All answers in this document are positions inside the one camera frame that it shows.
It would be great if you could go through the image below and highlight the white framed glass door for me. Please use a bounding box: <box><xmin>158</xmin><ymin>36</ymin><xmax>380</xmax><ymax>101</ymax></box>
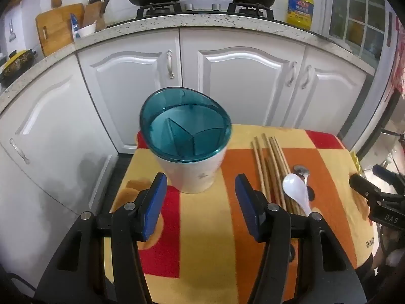
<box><xmin>329</xmin><ymin>0</ymin><xmax>387</xmax><ymax>61</ymax></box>

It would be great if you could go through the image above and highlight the blue white carton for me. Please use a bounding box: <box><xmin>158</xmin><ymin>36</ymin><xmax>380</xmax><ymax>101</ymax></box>
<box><xmin>70</xmin><ymin>13</ymin><xmax>82</xmax><ymax>40</ymax></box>

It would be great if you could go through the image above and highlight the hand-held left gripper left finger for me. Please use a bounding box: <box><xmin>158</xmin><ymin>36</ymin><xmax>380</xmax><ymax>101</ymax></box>
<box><xmin>33</xmin><ymin>173</ymin><xmax>168</xmax><ymax>304</ymax></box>

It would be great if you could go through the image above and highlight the row of wooden chopsticks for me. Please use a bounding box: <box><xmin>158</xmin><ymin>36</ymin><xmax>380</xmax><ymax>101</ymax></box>
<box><xmin>251</xmin><ymin>134</ymin><xmax>304</xmax><ymax>217</ymax></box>

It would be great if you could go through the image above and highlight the wooden knife block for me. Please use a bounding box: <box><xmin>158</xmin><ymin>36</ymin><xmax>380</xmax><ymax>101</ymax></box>
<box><xmin>83</xmin><ymin>0</ymin><xmax>106</xmax><ymax>31</ymax></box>

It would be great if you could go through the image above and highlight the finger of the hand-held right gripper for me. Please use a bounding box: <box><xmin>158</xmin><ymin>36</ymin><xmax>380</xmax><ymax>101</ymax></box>
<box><xmin>349</xmin><ymin>174</ymin><xmax>385</xmax><ymax>208</ymax></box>
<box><xmin>372</xmin><ymin>164</ymin><xmax>405</xmax><ymax>194</ymax></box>

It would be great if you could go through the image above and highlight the orange yellow red checked cloth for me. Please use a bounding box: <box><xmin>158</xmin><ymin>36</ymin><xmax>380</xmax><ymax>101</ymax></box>
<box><xmin>103</xmin><ymin>123</ymin><xmax>377</xmax><ymax>304</ymax></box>

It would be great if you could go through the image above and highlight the black gas stove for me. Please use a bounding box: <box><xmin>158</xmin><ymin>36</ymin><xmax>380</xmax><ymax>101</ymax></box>
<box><xmin>136</xmin><ymin>2</ymin><xmax>275</xmax><ymax>20</ymax></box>

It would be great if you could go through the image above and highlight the black casserole with yellow lid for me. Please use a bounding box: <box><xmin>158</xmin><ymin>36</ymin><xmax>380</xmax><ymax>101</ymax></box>
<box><xmin>0</xmin><ymin>49</ymin><xmax>38</xmax><ymax>87</ymax></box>

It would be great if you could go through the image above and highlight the white utensil holder teal rim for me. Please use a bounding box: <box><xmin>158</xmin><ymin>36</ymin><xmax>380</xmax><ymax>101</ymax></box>
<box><xmin>139</xmin><ymin>87</ymin><xmax>233</xmax><ymax>194</ymax></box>

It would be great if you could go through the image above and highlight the red patterned hanging cloth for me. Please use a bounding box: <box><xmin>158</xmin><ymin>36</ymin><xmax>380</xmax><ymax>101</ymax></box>
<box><xmin>392</xmin><ymin>38</ymin><xmax>405</xmax><ymax>99</ymax></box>

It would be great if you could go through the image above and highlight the white cabinet door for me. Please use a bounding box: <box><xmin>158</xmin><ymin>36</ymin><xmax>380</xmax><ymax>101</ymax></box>
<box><xmin>0</xmin><ymin>54</ymin><xmax>119</xmax><ymax>229</ymax></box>
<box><xmin>291</xmin><ymin>47</ymin><xmax>368</xmax><ymax>148</ymax></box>
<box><xmin>180</xmin><ymin>28</ymin><xmax>306</xmax><ymax>127</ymax></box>
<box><xmin>77</xmin><ymin>28</ymin><xmax>182</xmax><ymax>154</ymax></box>

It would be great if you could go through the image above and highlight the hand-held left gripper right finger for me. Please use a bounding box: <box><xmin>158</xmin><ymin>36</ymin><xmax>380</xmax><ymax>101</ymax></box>
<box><xmin>235</xmin><ymin>174</ymin><xmax>364</xmax><ymax>304</ymax></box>

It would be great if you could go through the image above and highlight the speckled stone countertop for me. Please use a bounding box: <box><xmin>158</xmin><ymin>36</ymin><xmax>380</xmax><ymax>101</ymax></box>
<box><xmin>0</xmin><ymin>13</ymin><xmax>375</xmax><ymax>115</ymax></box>

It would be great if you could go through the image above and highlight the white bowl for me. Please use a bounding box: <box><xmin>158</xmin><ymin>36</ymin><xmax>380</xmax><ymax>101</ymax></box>
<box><xmin>77</xmin><ymin>22</ymin><xmax>97</xmax><ymax>38</ymax></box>

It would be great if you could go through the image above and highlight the metal spoon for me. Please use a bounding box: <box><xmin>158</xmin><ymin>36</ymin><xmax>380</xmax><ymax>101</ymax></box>
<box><xmin>293</xmin><ymin>165</ymin><xmax>311</xmax><ymax>186</ymax></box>

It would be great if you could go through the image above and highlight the yellow cooking oil bottle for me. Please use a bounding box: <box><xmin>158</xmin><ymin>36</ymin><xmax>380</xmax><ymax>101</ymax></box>
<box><xmin>286</xmin><ymin>0</ymin><xmax>314</xmax><ymax>31</ymax></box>

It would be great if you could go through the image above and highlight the wooden cutting board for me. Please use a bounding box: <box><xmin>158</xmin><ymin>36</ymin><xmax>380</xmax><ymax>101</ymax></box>
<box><xmin>35</xmin><ymin>3</ymin><xmax>85</xmax><ymax>57</ymax></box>

